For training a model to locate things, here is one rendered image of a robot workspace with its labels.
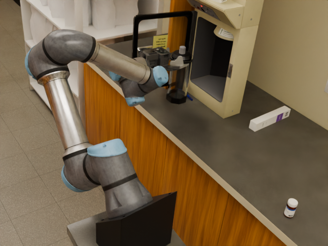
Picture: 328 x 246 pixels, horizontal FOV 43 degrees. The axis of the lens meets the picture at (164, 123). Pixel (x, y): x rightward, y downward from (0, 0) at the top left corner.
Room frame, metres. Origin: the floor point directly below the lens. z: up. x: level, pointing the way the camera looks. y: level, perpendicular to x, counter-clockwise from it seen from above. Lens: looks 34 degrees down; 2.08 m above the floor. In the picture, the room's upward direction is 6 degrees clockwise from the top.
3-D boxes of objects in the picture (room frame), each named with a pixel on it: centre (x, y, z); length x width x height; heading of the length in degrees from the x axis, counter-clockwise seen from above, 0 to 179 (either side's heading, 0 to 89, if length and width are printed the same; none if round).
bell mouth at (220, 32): (1.93, -0.28, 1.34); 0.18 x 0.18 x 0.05
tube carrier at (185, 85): (1.74, -0.05, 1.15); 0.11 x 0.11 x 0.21
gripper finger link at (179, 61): (1.68, -0.04, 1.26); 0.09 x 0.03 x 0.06; 104
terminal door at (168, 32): (1.92, 0.05, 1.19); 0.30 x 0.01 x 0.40; 118
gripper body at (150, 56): (1.66, 0.06, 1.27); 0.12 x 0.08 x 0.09; 128
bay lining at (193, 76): (1.96, -0.29, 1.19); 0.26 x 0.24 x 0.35; 38
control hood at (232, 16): (1.85, -0.15, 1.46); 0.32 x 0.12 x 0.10; 38
